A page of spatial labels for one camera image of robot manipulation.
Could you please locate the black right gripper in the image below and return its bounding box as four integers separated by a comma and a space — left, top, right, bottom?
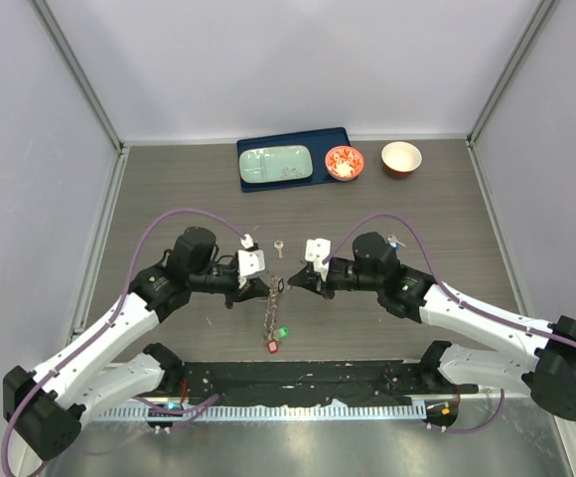
289, 258, 382, 300

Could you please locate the metal key organizer with rings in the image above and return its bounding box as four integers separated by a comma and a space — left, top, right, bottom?
262, 275, 289, 355

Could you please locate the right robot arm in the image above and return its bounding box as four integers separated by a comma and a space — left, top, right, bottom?
288, 232, 576, 421

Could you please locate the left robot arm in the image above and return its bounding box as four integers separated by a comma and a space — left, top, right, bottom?
3, 227, 269, 462

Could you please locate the silver key on table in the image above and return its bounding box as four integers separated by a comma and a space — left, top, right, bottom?
274, 240, 284, 259

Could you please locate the key with blue tag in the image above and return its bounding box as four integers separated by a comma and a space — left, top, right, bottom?
387, 234, 406, 250

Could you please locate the light green rectangular plate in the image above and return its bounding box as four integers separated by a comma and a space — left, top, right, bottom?
238, 145, 314, 185

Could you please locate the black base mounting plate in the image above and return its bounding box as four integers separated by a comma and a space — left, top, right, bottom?
184, 360, 479, 407

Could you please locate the dark blue tray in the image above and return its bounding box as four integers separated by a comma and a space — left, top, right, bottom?
236, 127, 351, 193

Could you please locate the orange patterned small bowl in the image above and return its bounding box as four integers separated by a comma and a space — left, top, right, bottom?
325, 146, 365, 182

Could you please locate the red cup white inside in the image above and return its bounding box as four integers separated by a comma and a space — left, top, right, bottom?
381, 141, 423, 179

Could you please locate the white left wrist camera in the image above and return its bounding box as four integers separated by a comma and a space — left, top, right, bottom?
236, 234, 266, 288

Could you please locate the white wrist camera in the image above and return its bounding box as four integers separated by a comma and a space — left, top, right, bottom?
304, 238, 332, 281
236, 234, 266, 288

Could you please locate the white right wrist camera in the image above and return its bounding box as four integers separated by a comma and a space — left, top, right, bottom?
304, 238, 332, 281

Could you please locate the white slotted cable duct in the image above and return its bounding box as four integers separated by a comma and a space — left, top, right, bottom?
97, 400, 426, 424

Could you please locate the left aluminium frame post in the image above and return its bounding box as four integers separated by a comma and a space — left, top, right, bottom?
29, 0, 124, 153

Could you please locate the aluminium frame post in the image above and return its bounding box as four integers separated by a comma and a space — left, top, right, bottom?
467, 0, 559, 147
29, 0, 124, 153

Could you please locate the right aluminium frame post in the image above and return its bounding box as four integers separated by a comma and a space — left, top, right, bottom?
467, 0, 559, 147

